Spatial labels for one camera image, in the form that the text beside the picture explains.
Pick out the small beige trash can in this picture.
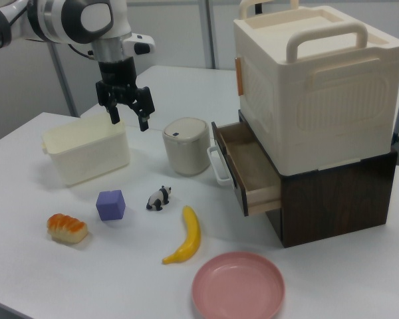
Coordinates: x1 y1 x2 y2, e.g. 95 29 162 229
162 116 211 177

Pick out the purple cube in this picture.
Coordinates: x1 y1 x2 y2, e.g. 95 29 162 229
95 189 126 222

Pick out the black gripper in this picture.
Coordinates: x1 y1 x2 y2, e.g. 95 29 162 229
95 56 156 132

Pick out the translucent white plastic box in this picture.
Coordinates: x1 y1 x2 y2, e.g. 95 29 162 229
41 114 131 186

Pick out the wooden drawer with white handle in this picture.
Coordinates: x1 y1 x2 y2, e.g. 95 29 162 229
207 121 283 217

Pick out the pink plastic plate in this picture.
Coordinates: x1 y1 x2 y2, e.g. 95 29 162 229
191 251 286 319

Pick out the yellow toy banana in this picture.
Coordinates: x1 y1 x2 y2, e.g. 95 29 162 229
162 205 202 266

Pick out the toy bread loaf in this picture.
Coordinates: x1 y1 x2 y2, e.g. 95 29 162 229
46 213 88 245

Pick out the dark wood drawer cabinet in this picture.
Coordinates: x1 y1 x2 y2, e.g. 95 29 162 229
237 109 398 249

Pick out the panda toy figure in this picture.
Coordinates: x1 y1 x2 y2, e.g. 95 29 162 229
145 185 173 211

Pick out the large cream storage box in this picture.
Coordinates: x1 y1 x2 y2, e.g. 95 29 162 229
233 0 399 176

